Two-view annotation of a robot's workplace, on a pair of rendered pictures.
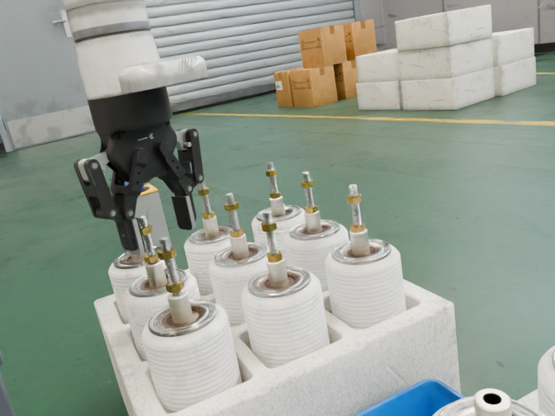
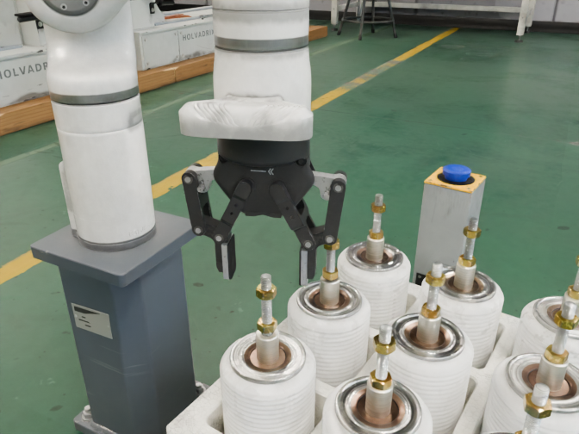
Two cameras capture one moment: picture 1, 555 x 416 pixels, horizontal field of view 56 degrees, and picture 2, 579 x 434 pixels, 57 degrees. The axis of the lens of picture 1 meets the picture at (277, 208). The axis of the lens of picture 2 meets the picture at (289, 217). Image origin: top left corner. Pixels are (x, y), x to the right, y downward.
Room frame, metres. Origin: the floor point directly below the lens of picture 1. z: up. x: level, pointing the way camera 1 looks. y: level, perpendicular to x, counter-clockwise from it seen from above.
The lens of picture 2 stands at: (0.32, -0.24, 0.61)
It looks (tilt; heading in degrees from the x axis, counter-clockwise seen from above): 26 degrees down; 58
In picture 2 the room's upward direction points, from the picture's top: straight up
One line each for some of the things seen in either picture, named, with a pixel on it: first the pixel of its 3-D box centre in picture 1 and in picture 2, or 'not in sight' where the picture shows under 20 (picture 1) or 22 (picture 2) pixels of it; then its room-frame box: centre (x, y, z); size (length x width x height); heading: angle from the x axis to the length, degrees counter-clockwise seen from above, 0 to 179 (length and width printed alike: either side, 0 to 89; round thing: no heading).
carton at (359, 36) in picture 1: (353, 40); not in sight; (4.73, -0.90, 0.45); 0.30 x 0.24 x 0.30; 28
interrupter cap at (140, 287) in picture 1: (158, 283); (329, 300); (0.63, 0.17, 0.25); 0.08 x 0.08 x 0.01
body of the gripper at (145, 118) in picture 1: (137, 133); (264, 160); (0.52, 0.12, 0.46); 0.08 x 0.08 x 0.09
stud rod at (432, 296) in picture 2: (234, 220); (432, 295); (0.68, 0.06, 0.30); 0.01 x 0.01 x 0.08
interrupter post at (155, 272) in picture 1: (156, 274); (329, 290); (0.63, 0.17, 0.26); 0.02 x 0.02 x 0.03
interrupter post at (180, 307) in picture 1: (180, 307); (267, 346); (0.52, 0.12, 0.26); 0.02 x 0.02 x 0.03
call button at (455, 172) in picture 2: not in sight; (456, 175); (0.91, 0.25, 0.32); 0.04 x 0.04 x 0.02
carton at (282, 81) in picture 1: (296, 86); not in sight; (4.75, -0.35, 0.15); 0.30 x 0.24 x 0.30; 119
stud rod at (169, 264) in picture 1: (171, 271); (266, 309); (0.52, 0.12, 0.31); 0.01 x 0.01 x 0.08
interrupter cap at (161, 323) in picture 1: (182, 318); (267, 356); (0.52, 0.12, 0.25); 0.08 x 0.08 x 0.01
